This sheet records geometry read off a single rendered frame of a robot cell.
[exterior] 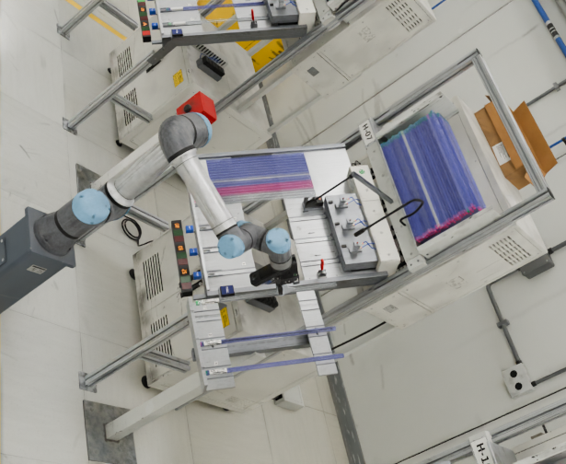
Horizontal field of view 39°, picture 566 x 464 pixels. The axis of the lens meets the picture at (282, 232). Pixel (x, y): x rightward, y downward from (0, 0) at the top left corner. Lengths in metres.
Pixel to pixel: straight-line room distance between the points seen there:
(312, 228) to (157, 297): 0.86
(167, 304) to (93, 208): 1.07
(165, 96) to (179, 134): 1.80
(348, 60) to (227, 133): 0.78
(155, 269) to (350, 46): 1.51
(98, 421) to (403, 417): 1.95
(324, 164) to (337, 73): 0.95
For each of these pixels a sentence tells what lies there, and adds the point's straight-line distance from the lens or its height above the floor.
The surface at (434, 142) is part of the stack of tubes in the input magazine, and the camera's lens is 3.21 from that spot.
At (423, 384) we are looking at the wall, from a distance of 4.64.
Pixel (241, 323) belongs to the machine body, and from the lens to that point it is 3.27.
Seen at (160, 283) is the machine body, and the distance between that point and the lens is 3.70.
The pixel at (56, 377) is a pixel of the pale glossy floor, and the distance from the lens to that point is 3.33.
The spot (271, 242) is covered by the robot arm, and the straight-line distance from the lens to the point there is 2.49.
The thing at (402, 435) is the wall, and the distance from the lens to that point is 4.65.
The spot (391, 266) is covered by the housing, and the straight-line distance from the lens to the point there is 3.13.
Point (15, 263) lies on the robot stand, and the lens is 2.79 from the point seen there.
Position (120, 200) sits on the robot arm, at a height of 0.80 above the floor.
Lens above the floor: 2.29
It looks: 25 degrees down
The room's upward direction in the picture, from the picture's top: 57 degrees clockwise
